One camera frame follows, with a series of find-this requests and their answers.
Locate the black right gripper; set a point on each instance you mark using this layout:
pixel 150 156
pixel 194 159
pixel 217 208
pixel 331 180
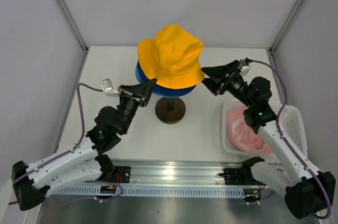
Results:
pixel 217 84

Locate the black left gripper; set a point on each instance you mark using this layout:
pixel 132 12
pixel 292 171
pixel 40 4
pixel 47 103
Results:
pixel 142 90

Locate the dark blue bucket hat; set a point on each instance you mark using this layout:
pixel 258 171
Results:
pixel 159 90

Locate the mannequin head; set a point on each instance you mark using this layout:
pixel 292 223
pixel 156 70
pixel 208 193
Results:
pixel 170 110

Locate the yellow bucket hat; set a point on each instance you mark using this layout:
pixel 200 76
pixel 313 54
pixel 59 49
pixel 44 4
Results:
pixel 172 58

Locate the pink bucket hat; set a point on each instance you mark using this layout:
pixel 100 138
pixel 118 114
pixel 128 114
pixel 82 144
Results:
pixel 242 136

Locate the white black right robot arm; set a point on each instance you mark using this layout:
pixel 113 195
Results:
pixel 305 188

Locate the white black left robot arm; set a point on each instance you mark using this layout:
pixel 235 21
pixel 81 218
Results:
pixel 85 160

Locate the white plastic basket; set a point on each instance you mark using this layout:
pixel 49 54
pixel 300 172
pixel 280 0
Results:
pixel 290 121

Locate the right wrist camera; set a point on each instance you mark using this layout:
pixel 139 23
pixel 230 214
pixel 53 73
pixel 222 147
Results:
pixel 244 66

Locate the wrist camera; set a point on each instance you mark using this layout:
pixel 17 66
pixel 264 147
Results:
pixel 244 66
pixel 108 89

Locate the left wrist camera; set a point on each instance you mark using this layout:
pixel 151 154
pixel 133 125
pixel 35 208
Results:
pixel 108 89

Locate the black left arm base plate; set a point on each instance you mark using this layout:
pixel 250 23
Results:
pixel 121 174

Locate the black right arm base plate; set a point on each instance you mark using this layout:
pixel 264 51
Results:
pixel 238 176

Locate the white slotted cable duct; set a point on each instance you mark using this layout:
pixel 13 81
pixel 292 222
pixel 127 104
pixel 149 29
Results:
pixel 153 191

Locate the aluminium right corner post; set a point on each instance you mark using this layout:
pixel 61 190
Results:
pixel 291 17

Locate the aluminium corner post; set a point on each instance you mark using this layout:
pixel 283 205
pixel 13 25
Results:
pixel 72 24
pixel 291 17

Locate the aluminium left corner post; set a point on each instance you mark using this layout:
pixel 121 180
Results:
pixel 72 24

